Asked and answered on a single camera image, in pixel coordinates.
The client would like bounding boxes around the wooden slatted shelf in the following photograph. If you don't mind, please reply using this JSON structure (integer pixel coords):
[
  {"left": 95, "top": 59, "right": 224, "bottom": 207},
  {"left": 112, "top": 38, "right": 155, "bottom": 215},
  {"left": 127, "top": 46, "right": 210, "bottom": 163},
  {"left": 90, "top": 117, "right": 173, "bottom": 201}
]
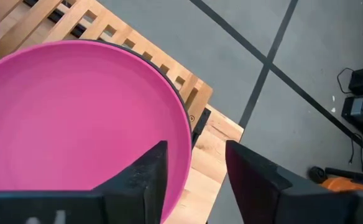
[{"left": 0, "top": 0, "right": 214, "bottom": 131}]

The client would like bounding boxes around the thin black box cable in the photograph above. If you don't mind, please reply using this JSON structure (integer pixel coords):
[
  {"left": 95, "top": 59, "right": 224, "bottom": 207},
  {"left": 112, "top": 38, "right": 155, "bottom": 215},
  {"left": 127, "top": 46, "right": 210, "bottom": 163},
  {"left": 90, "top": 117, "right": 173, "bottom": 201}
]
[{"left": 336, "top": 67, "right": 355, "bottom": 95}]

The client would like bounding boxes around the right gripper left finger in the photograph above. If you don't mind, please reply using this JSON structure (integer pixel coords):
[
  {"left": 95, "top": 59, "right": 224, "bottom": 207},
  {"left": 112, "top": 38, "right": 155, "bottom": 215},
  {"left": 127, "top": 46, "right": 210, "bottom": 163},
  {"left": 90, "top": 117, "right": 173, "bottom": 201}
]
[{"left": 91, "top": 140, "right": 169, "bottom": 224}]

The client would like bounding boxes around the magenta plate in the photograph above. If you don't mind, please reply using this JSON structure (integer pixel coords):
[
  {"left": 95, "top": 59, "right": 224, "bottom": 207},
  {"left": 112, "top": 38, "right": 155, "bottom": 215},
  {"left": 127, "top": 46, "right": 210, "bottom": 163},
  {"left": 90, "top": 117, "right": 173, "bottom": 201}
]
[{"left": 0, "top": 39, "right": 192, "bottom": 224}]

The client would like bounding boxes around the black and orange tool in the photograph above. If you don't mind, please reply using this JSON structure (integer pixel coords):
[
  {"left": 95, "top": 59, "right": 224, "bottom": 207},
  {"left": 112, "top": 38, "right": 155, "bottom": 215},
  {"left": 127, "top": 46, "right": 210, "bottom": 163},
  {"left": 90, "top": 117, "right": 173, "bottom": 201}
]
[{"left": 308, "top": 166, "right": 363, "bottom": 193}]

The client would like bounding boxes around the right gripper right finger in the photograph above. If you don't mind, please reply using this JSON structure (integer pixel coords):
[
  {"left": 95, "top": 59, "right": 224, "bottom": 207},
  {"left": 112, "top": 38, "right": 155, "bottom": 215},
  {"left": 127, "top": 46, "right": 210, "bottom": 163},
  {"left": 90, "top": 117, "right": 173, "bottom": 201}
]
[{"left": 226, "top": 140, "right": 296, "bottom": 224}]

